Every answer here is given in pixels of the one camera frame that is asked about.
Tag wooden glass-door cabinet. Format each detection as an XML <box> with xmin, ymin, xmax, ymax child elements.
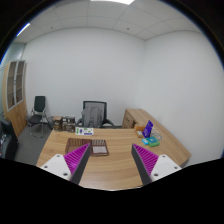
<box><xmin>2</xmin><ymin>60</ymin><xmax>26</xmax><ymax>136</ymax></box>

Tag black office chair with backpack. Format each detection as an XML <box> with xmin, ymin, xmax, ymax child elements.
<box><xmin>76</xmin><ymin>101</ymin><xmax>115</xmax><ymax>128</ymax></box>

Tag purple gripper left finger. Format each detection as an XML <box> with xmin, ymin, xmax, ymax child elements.
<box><xmin>41</xmin><ymin>144</ymin><xmax>90</xmax><ymax>184</ymax></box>

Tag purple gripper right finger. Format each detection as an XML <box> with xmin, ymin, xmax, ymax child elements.
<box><xmin>131</xmin><ymin>144</ymin><xmax>181</xmax><ymax>185</ymax></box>

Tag purple standing box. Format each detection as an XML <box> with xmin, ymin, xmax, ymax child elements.
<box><xmin>142</xmin><ymin>121</ymin><xmax>153</xmax><ymax>138</ymax></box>

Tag wooden side desk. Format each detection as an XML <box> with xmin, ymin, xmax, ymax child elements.
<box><xmin>121</xmin><ymin>108</ymin><xmax>161</xmax><ymax>134</ymax></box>

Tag small orange box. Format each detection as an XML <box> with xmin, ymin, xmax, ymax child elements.
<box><xmin>134</xmin><ymin>124</ymin><xmax>145</xmax><ymax>132</ymax></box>

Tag teal green box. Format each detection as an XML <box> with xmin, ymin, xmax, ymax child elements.
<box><xmin>142</xmin><ymin>137</ymin><xmax>160</xmax><ymax>147</ymax></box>

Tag black visitor chair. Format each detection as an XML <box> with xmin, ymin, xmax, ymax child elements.
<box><xmin>27</xmin><ymin>96</ymin><xmax>46</xmax><ymax>138</ymax></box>

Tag black equipment at left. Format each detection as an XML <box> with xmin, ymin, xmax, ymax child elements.
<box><xmin>0</xmin><ymin>118</ymin><xmax>19</xmax><ymax>160</ymax></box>

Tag brown cardboard boxes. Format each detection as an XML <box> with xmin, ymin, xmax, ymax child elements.
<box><xmin>53</xmin><ymin>116</ymin><xmax>76</xmax><ymax>132</ymax></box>

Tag white green label box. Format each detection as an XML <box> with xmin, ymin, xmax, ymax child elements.
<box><xmin>75</xmin><ymin>127</ymin><xmax>94</xmax><ymax>135</ymax></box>

